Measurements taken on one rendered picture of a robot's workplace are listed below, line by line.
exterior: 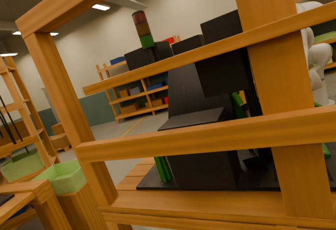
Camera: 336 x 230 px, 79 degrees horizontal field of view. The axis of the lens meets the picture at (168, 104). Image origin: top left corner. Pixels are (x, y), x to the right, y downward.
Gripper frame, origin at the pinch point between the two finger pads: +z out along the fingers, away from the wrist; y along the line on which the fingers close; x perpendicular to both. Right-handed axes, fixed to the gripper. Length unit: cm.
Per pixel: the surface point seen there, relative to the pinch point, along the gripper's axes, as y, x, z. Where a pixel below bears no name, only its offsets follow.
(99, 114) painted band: -286, -409, 622
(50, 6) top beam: 85, -35, 41
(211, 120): 22.6, 11.0, 10.3
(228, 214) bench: 6.6, 44.4, 20.2
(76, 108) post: 54, -11, 69
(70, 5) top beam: 81, -30, 32
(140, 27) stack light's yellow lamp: 62, -14, 11
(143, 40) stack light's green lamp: 59, -11, 13
